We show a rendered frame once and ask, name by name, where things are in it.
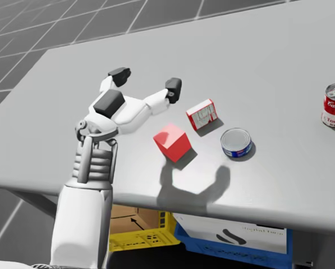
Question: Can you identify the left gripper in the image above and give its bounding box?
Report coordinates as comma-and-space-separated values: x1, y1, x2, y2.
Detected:
85, 67, 183, 136

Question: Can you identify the pink cube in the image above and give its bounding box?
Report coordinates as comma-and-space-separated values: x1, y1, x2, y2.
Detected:
153, 122, 192, 164

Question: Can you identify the red and white carton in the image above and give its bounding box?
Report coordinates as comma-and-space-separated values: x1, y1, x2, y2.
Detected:
185, 98, 220, 131

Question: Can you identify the blue flat can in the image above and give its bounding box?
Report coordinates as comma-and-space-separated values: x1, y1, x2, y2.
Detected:
220, 127, 254, 159

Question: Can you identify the brown box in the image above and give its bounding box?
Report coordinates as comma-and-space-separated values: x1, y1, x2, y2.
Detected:
109, 205, 160, 235

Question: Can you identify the yellow box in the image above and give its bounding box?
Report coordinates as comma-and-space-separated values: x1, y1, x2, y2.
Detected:
108, 211, 182, 252

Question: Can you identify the white box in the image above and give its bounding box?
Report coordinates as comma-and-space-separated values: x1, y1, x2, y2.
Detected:
172, 213, 288, 254

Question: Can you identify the blue box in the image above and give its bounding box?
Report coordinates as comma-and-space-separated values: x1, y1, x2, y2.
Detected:
173, 220, 294, 269

